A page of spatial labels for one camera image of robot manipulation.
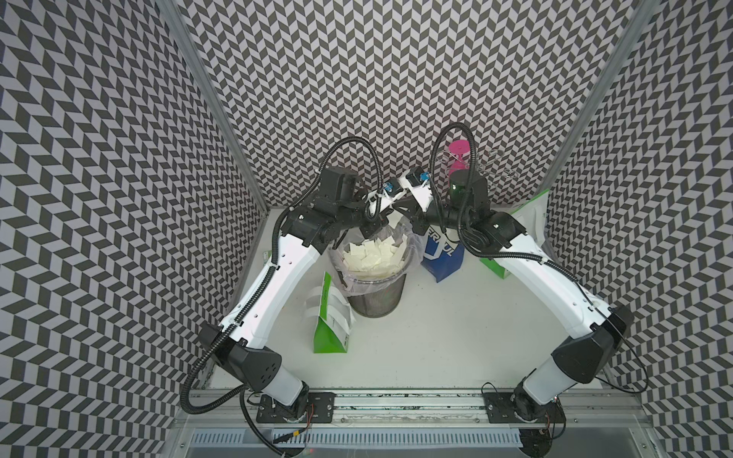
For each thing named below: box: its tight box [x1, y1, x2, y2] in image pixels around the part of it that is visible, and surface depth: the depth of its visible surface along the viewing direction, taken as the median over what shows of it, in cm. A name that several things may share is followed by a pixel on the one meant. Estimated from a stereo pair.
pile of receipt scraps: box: [342, 235, 409, 278], surface depth 84 cm
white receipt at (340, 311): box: [303, 286, 357, 337], surface depth 72 cm
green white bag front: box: [303, 270, 357, 354], surface depth 72 cm
